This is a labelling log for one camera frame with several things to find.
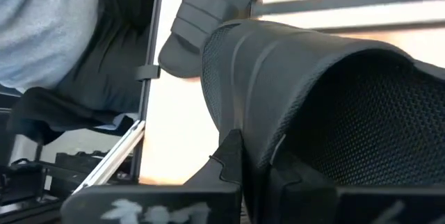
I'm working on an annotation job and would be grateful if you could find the black metal rig frame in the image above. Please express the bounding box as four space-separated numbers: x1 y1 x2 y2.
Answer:
130 0 166 184

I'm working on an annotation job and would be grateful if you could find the person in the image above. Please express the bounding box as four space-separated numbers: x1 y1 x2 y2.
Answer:
0 0 158 145

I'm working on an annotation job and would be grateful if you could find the silver aluminium rail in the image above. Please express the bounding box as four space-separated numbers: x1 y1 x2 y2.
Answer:
71 119 146 195

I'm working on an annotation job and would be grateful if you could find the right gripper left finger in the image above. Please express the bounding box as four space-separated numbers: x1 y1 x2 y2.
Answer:
60 128 244 224

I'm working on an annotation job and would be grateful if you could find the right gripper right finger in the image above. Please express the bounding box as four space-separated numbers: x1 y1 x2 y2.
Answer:
244 153 445 224

